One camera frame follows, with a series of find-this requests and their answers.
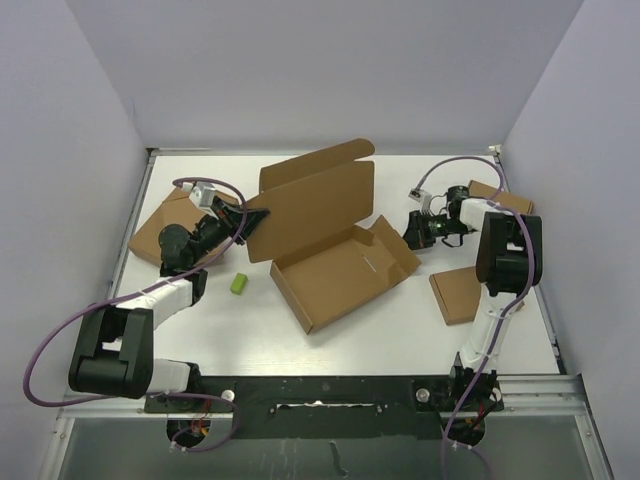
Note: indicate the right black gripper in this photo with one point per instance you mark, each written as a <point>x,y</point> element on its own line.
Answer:
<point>414,236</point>

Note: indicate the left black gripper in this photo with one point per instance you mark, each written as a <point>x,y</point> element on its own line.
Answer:
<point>228,216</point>

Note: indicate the green block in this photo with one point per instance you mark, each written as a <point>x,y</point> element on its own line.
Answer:
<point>238,284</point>

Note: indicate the large cardboard box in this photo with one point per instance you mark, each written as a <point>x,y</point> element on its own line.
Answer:
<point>323,262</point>

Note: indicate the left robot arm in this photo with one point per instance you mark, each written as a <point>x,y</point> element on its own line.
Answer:
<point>114,351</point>

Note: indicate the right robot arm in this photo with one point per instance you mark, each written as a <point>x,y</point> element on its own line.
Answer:
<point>508,264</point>

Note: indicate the folded cardboard box far right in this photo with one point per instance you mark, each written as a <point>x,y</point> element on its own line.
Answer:
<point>504,198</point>

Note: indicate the flat cardboard box near right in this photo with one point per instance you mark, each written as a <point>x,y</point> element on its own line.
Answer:
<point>458,294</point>

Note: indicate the folded cardboard boxes left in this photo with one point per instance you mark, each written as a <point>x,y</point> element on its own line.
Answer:
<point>178,237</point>

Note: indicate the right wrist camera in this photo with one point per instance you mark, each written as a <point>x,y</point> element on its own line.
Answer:
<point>422,198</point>

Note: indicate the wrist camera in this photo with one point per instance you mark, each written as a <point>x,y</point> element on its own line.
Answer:
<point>422,198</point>
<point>201,194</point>

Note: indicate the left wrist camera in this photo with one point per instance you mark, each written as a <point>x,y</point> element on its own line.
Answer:
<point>201,194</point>

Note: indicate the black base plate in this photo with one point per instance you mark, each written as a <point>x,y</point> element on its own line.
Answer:
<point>331,407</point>

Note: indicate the aluminium table frame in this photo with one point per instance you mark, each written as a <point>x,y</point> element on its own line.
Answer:
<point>541,433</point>

